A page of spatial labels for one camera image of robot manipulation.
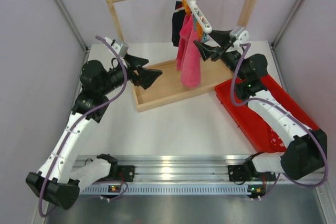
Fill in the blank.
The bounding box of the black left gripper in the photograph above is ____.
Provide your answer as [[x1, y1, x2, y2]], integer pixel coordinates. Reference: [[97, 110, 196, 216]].
[[99, 52, 161, 95]]

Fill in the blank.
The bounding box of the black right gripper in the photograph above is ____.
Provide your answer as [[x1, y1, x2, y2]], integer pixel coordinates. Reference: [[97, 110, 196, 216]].
[[194, 29, 247, 81]]

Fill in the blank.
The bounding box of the teal end clothes peg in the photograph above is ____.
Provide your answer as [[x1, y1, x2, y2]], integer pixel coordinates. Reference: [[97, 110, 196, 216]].
[[201, 33, 209, 43]]

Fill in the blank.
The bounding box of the pink towel sock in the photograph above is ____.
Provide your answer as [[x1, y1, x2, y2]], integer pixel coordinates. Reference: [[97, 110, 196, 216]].
[[176, 15, 201, 88]]

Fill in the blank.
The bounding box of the white clip hanger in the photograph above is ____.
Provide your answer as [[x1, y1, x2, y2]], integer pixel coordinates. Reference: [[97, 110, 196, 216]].
[[186, 0, 213, 34]]

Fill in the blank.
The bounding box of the red patterned sock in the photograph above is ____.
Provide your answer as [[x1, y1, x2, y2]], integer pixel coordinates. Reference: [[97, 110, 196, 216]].
[[268, 128, 286, 152]]

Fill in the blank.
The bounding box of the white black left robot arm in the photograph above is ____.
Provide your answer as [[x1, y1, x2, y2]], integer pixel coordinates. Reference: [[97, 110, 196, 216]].
[[26, 54, 163, 210]]

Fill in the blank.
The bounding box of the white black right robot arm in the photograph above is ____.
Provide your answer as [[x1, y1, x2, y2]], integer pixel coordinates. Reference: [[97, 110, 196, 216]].
[[193, 27, 329, 187]]

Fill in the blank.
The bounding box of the teal middle clothes peg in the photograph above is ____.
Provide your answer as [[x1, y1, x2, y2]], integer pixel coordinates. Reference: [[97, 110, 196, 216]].
[[192, 15, 197, 31]]

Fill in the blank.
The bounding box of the wooden clothes rack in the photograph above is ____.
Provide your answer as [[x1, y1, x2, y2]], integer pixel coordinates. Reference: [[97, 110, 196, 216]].
[[103, 0, 267, 113]]

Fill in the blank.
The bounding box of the black christmas sock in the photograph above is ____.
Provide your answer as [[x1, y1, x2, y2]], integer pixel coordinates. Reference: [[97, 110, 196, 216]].
[[171, 1, 186, 47]]

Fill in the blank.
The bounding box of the red plastic tray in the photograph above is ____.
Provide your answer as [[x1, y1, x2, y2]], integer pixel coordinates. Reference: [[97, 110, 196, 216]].
[[215, 75, 319, 153]]

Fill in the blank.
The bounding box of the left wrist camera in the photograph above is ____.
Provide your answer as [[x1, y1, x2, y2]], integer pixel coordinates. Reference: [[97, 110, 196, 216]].
[[104, 37, 129, 58]]

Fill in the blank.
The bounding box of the aluminium mounting rail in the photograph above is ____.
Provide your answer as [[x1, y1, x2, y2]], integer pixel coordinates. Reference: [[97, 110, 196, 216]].
[[70, 154, 329, 185]]

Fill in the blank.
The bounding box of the perforated cable duct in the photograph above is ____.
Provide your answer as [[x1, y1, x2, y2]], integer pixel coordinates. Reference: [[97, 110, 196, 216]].
[[81, 184, 265, 196]]

